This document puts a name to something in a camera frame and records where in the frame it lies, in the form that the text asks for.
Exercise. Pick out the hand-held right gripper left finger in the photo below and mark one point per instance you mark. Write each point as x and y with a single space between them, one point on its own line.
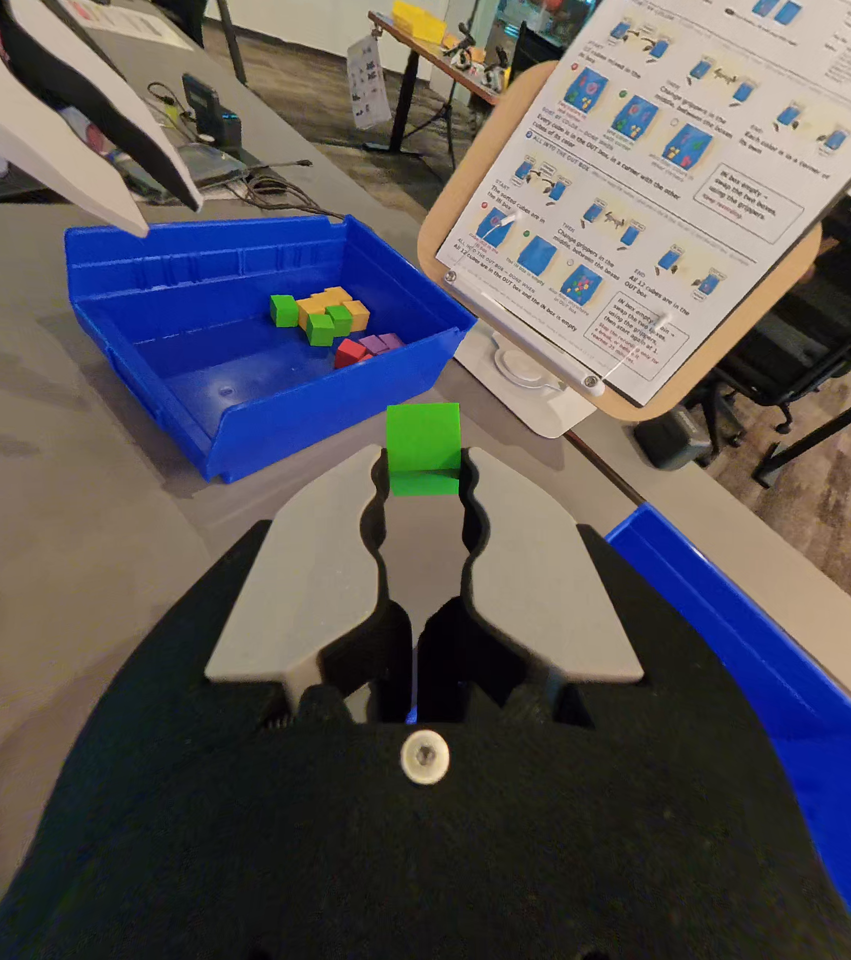
298 585

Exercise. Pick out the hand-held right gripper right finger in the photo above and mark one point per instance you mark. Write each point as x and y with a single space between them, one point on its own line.
553 585

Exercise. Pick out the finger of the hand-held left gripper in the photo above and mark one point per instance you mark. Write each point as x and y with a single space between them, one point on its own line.
35 142
114 90

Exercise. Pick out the blue plastic bin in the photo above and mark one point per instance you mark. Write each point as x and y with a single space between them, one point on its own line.
208 375
785 675

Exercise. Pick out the red wooden cube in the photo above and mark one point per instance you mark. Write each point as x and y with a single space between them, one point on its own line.
350 354

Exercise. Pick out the grey desk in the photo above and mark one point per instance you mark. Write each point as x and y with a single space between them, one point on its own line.
58 450

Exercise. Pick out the printed paper sheet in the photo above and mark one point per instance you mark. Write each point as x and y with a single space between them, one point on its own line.
125 22

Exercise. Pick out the black battery charger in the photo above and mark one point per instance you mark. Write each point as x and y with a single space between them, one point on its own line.
209 112

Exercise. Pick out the black power brick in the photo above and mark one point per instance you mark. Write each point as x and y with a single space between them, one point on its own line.
674 439

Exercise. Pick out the white board stand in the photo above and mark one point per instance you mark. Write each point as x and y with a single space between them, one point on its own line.
530 382

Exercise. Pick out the purple wooden cube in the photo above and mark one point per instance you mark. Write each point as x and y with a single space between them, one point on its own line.
373 344
393 341

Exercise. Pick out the hanging laminated card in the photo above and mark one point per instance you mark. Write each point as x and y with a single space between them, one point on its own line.
369 82

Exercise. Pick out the yellow wooden cube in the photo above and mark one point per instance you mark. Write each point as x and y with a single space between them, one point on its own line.
338 295
313 305
359 315

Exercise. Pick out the yellow box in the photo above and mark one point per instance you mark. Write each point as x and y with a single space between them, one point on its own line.
419 21

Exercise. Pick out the wooden table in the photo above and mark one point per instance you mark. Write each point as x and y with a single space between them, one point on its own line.
433 56

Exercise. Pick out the black office chair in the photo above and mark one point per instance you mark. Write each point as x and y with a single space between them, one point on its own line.
823 315

